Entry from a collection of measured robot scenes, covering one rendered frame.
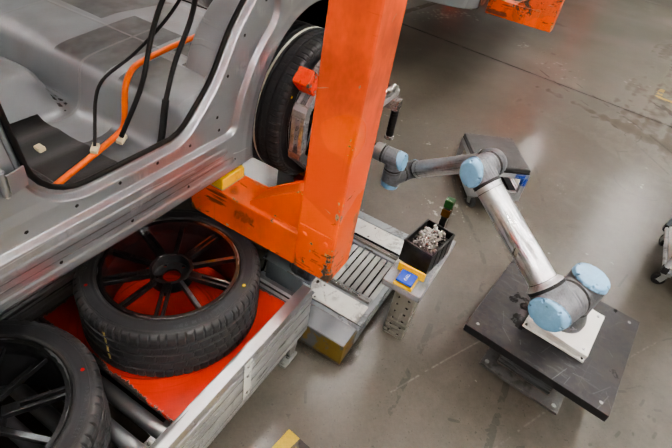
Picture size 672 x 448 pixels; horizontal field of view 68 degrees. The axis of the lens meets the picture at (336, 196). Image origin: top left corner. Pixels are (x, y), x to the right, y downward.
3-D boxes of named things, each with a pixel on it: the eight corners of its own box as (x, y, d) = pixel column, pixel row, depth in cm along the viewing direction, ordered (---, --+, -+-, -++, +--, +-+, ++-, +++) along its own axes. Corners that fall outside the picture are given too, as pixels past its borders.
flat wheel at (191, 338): (143, 231, 227) (138, 190, 213) (279, 271, 220) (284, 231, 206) (41, 347, 175) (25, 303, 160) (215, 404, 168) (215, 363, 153)
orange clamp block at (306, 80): (306, 75, 197) (299, 64, 189) (323, 82, 195) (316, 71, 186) (298, 90, 197) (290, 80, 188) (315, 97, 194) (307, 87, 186)
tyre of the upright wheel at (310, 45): (211, 150, 205) (285, 160, 266) (256, 173, 197) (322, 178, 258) (269, -5, 194) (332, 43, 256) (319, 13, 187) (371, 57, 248)
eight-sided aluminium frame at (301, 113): (344, 139, 258) (363, 37, 225) (355, 144, 256) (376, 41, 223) (283, 185, 219) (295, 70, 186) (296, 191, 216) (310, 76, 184)
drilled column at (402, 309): (391, 316, 243) (411, 255, 218) (409, 326, 240) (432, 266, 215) (382, 329, 236) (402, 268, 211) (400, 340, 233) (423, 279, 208)
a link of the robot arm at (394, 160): (399, 176, 240) (403, 159, 234) (376, 165, 244) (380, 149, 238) (407, 167, 247) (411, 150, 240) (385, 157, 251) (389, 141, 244)
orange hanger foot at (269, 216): (217, 189, 219) (218, 121, 198) (316, 242, 201) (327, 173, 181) (190, 207, 207) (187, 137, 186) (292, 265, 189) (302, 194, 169)
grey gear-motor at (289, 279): (261, 247, 257) (265, 194, 236) (329, 285, 243) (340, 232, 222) (238, 266, 244) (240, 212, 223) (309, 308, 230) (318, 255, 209)
